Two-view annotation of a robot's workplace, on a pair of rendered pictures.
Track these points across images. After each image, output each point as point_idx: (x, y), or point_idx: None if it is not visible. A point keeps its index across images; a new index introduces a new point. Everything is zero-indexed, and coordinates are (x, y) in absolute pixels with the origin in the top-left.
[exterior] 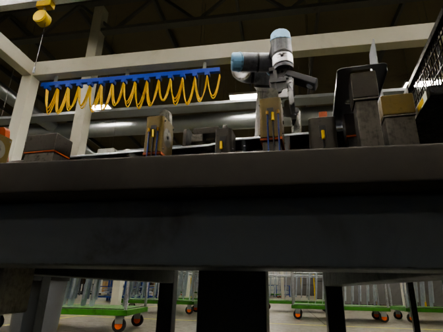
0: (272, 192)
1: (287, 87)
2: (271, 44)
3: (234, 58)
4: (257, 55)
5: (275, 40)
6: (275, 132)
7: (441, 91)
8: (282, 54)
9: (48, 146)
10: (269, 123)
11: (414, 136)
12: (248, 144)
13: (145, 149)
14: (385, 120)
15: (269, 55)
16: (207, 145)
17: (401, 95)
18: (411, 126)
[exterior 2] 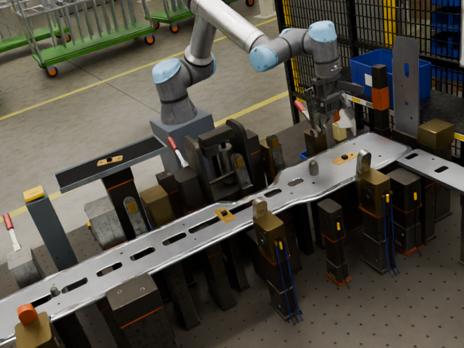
0: None
1: (341, 105)
2: (316, 46)
3: (268, 63)
4: (289, 49)
5: (325, 45)
6: (389, 208)
7: None
8: (336, 68)
9: (154, 306)
10: (384, 204)
11: (449, 159)
12: (318, 182)
13: (275, 261)
14: (436, 152)
15: (305, 48)
16: (293, 205)
17: (448, 128)
18: (449, 151)
